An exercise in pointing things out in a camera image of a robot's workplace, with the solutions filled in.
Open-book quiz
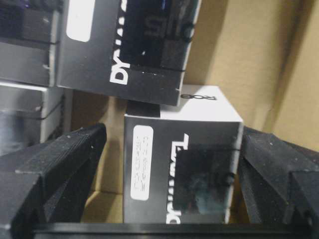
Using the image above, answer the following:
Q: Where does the brown cardboard box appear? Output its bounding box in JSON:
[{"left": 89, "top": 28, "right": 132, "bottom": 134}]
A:
[{"left": 71, "top": 0, "right": 319, "bottom": 223}]

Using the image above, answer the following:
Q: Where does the black white Dynamixel box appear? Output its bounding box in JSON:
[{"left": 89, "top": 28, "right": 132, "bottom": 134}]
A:
[{"left": 123, "top": 85, "right": 244, "bottom": 224}]

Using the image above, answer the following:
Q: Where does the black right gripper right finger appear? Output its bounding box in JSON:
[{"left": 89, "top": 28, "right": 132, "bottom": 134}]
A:
[{"left": 238, "top": 127, "right": 319, "bottom": 224}]

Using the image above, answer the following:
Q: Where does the black Dynamixel box top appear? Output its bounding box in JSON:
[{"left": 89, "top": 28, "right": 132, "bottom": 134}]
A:
[{"left": 56, "top": 0, "right": 201, "bottom": 106}]

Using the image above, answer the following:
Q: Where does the grey box lower left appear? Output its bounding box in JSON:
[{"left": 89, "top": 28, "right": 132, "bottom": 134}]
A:
[{"left": 0, "top": 80, "right": 68, "bottom": 155}]

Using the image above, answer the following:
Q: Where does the grey black box left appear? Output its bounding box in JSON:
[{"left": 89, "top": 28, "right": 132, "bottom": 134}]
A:
[{"left": 0, "top": 0, "right": 64, "bottom": 87}]

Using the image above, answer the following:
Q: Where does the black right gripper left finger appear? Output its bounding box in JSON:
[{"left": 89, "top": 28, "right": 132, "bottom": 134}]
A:
[{"left": 0, "top": 123, "right": 107, "bottom": 239}]

